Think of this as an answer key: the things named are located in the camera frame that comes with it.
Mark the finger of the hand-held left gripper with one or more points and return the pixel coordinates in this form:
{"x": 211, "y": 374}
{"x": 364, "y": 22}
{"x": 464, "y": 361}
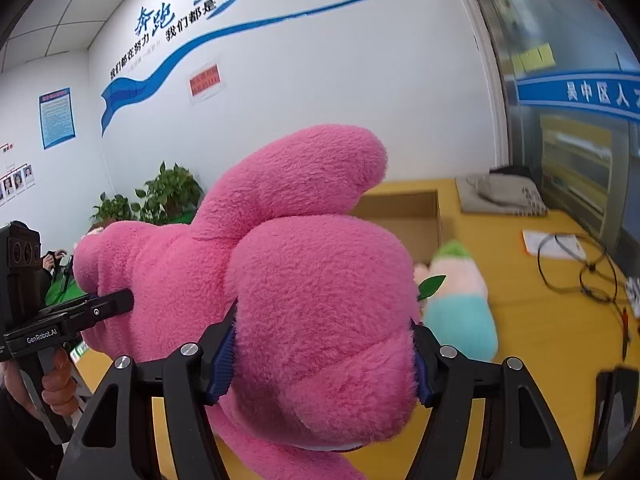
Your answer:
{"x": 112, "y": 306}

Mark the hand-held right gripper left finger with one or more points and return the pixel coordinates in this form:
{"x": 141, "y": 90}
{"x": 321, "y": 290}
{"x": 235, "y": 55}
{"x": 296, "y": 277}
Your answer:
{"x": 222, "y": 360}

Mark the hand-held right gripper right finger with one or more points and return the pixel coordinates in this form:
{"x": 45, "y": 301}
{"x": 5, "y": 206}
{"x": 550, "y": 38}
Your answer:
{"x": 422, "y": 375}

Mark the pink plush toy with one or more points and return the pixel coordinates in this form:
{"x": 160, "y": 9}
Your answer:
{"x": 310, "y": 285}

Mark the cardboard box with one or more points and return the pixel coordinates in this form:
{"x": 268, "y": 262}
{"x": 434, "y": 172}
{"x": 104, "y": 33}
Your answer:
{"x": 400, "y": 220}

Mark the person's left hand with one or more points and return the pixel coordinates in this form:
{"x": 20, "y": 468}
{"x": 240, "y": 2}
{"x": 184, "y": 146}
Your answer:
{"x": 57, "y": 385}

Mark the green-haired plush doll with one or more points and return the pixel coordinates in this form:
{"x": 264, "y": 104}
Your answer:
{"x": 460, "y": 310}

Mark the small potted plant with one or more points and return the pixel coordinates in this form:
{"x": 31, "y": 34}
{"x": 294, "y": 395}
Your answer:
{"x": 112, "y": 207}

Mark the large potted plant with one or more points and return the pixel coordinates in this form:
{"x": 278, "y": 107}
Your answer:
{"x": 170, "y": 192}

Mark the white sheet orange edge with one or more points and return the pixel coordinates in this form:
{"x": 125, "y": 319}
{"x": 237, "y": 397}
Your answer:
{"x": 535, "y": 242}

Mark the black rectangular object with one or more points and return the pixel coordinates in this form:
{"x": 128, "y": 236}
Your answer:
{"x": 612, "y": 420}

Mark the grey cloth bag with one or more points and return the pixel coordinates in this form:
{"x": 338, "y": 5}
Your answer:
{"x": 500, "y": 190}

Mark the glass partition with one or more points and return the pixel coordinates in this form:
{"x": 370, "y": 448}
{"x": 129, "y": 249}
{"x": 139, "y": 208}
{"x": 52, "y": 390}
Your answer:
{"x": 575, "y": 160}

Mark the blue window banner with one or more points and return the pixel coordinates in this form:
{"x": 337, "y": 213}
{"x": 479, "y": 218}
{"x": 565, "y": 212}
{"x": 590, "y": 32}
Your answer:
{"x": 575, "y": 91}

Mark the yellow sticky note cluster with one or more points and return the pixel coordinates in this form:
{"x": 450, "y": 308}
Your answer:
{"x": 532, "y": 57}

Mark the wall photo board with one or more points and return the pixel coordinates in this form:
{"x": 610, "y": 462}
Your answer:
{"x": 17, "y": 180}

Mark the blue wall poster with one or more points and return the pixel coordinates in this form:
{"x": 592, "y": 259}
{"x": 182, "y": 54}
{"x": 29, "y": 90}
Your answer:
{"x": 57, "y": 117}

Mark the blue ribbon wall decal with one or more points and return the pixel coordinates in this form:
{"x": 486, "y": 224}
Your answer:
{"x": 125, "y": 92}

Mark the red wall sign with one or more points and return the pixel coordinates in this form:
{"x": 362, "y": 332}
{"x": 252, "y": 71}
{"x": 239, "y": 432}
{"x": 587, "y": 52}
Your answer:
{"x": 205, "y": 81}

